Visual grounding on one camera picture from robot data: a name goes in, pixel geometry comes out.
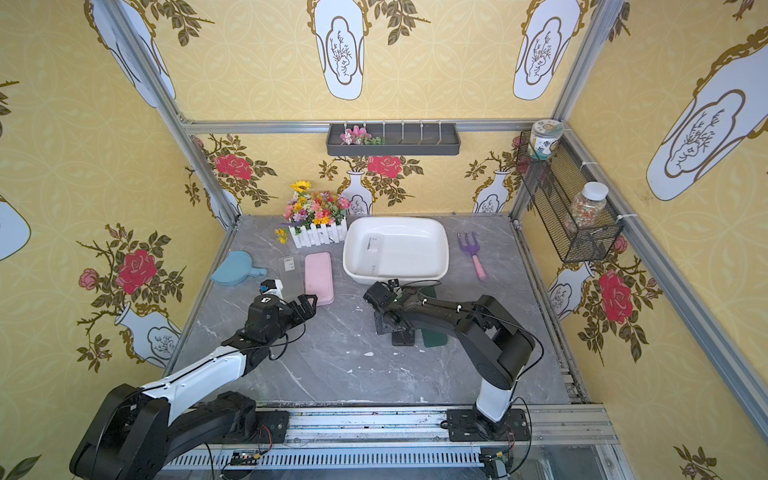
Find black pencil case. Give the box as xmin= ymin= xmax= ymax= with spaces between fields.
xmin=391 ymin=326 xmax=416 ymax=346

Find pink pencil case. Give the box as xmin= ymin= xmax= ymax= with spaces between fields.
xmin=304 ymin=252 xmax=335 ymax=306

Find clear pencil case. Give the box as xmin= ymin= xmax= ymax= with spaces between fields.
xmin=278 ymin=256 xmax=305 ymax=302
xmin=360 ymin=234 xmax=383 ymax=276

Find green pencil case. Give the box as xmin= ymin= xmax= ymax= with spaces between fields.
xmin=420 ymin=285 xmax=448 ymax=348

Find white plastic storage box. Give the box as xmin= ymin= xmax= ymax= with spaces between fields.
xmin=342 ymin=217 xmax=449 ymax=285

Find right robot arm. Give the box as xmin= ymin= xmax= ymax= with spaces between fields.
xmin=364 ymin=280 xmax=539 ymax=427

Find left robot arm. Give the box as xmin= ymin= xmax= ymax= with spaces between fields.
xmin=69 ymin=294 xmax=318 ymax=479

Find flowers in white fence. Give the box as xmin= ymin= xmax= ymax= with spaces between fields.
xmin=275 ymin=180 xmax=351 ymax=248

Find purple garden fork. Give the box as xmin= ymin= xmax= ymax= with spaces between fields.
xmin=457 ymin=232 xmax=487 ymax=281

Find small circuit board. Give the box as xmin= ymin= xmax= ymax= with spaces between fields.
xmin=228 ymin=450 xmax=261 ymax=468

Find pink flowers in tray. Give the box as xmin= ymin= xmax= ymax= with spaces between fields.
xmin=339 ymin=125 xmax=383 ymax=145

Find glass jar white lid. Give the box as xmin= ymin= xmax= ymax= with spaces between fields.
xmin=565 ymin=181 xmax=609 ymax=234

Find patterned tin jar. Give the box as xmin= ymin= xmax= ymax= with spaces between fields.
xmin=528 ymin=119 xmax=565 ymax=160

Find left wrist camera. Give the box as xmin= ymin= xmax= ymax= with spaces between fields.
xmin=259 ymin=278 xmax=283 ymax=299

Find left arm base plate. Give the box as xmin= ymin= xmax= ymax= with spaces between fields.
xmin=208 ymin=410 xmax=290 ymax=444

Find aluminium front rail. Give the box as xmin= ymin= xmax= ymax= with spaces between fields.
xmin=160 ymin=400 xmax=632 ymax=479

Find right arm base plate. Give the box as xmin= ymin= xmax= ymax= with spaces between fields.
xmin=440 ymin=408 xmax=531 ymax=442

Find grey wall shelf tray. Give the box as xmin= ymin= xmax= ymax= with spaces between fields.
xmin=326 ymin=120 xmax=462 ymax=157

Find black wire basket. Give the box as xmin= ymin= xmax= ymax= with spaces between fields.
xmin=509 ymin=131 xmax=623 ymax=263

